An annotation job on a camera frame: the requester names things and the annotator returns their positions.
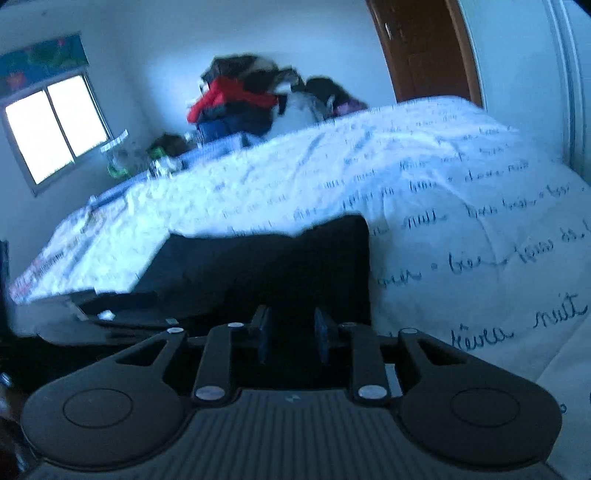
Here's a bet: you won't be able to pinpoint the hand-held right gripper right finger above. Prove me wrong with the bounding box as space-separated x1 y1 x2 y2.
314 307 468 403

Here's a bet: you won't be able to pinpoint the window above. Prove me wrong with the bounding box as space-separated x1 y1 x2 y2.
4 73 114 197

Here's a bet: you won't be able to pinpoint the red jacket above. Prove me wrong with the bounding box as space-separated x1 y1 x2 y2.
188 77 279 123

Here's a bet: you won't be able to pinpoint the dark and green item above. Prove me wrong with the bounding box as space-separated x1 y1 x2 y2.
147 133 188 158

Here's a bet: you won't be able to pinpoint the white bag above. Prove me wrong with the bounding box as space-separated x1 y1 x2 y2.
267 90 329 139

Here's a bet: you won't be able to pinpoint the white door frame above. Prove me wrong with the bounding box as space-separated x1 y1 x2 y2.
541 0 591 172

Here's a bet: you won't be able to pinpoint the pile of dark clothes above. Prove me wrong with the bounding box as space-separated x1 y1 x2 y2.
187 54 306 139

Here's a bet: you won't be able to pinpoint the black garment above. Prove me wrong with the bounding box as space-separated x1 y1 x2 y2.
305 77 369 117

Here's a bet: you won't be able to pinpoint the bedside clutter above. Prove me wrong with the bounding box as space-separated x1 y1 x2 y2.
99 131 182 182

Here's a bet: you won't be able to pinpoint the black pants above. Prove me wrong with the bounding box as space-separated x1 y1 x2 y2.
69 214 373 402

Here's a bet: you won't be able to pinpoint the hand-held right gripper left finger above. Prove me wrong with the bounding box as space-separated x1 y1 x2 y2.
113 306 274 407

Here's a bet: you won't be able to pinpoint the purple cloth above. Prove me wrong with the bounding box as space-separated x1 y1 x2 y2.
334 100 369 117

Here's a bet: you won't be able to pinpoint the patterned printed cloth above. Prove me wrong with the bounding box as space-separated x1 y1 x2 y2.
9 198 131 303

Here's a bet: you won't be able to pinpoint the colourful window valance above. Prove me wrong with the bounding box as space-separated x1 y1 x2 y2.
0 33 91 99

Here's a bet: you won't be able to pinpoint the blue striped cloth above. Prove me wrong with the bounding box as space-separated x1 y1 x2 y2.
179 133 260 163

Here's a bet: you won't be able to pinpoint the brown wooden door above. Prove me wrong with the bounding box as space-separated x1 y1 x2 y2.
366 0 484 110

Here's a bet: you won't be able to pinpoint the white blanket with handwriting print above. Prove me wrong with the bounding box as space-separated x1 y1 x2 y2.
9 95 591 480

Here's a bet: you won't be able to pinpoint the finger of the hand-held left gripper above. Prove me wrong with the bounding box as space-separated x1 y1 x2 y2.
66 291 160 309
34 316 181 345

